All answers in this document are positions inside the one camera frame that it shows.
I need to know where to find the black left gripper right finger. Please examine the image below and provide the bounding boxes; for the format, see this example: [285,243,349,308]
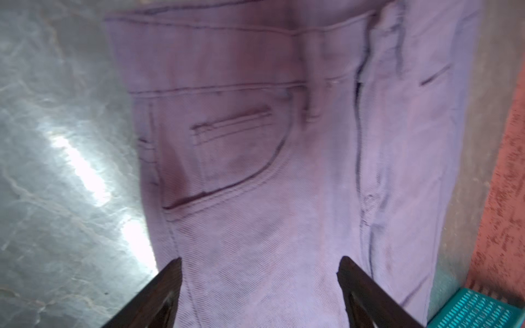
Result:
[337,256,422,328]

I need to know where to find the teal plastic basket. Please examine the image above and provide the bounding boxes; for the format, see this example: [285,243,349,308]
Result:
[427,288,524,328]

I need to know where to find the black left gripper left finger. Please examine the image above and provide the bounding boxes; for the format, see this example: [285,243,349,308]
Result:
[103,258,183,328]

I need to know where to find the purple trousers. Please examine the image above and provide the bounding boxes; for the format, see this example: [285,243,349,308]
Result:
[105,1,482,327]

